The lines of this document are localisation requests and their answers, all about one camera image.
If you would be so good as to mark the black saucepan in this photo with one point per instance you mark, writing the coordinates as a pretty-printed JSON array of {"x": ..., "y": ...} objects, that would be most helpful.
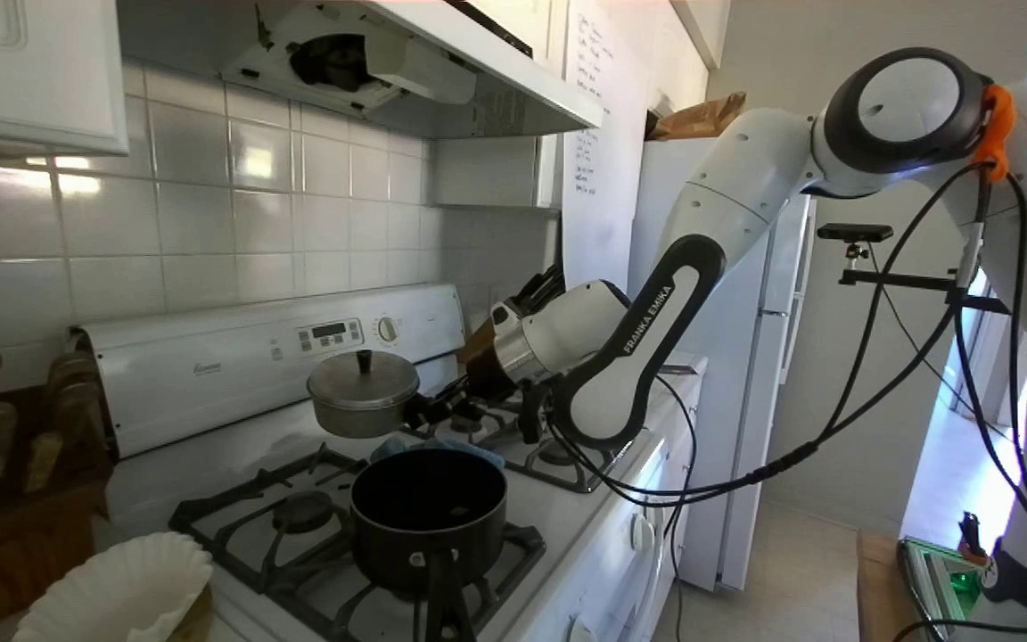
[{"x": 424, "y": 525}]

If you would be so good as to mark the white gas stove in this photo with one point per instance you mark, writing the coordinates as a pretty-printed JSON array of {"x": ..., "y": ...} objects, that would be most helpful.
[{"x": 218, "y": 441}]

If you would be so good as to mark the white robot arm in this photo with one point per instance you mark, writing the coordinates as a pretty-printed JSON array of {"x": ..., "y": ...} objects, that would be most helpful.
[{"x": 907, "y": 116}]

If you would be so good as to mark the wooden knife block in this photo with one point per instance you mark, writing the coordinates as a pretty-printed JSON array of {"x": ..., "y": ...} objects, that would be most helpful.
[{"x": 53, "y": 462}]

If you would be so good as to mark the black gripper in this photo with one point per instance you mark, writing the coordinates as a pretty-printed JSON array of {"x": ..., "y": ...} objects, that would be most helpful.
[{"x": 482, "y": 378}]

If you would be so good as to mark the white refrigerator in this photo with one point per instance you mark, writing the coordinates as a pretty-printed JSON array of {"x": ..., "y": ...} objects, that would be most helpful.
[{"x": 744, "y": 345}]

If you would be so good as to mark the white coffee filters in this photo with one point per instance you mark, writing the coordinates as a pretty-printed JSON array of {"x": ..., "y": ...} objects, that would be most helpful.
[{"x": 136, "y": 590}]

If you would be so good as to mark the silver pot with lid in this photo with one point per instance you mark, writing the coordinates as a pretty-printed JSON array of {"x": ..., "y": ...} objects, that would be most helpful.
[{"x": 361, "y": 393}]

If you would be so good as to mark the white range hood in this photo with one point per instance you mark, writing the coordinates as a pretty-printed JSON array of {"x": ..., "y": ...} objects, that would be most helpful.
[{"x": 432, "y": 69}]

